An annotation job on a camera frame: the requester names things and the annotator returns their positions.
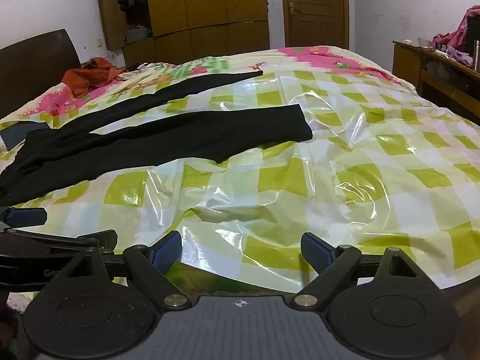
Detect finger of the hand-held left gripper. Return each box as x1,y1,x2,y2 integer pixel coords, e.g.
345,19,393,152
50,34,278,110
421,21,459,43
0,207,48,227
0,229,119,256

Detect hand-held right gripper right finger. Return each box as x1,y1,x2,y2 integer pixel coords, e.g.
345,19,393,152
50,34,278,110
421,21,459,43
293,232,419,311

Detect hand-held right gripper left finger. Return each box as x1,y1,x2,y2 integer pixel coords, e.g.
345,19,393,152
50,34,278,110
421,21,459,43
73,230,193,311

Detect black pants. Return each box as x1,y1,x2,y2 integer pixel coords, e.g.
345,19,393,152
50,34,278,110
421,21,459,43
0,69,314,207

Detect dark blue flat pad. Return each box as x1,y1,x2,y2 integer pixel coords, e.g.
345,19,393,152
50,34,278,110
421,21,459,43
0,121,40,147

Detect green checkered plastic sheet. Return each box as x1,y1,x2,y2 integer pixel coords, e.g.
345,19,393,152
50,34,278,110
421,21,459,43
0,55,480,294

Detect red garment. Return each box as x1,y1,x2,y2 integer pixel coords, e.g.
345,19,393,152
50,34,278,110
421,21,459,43
62,57,127,98

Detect dark wooden headboard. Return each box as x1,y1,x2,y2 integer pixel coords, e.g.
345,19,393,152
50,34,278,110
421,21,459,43
0,29,82,121

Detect pink floral bed sheet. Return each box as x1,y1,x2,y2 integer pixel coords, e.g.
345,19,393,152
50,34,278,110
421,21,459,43
0,46,418,130

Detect grey box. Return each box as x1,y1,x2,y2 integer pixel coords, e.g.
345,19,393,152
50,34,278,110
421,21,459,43
126,26,153,44

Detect wooden desk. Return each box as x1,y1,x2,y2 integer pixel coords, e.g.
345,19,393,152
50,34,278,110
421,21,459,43
392,40,480,103

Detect wooden door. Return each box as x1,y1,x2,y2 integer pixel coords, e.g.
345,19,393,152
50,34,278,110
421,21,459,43
279,0,350,50

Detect wooden wardrobe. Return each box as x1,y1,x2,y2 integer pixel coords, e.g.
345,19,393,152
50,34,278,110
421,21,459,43
95,0,271,71

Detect pink cloth pile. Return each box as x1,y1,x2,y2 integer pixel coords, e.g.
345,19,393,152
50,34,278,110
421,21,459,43
431,5,480,52

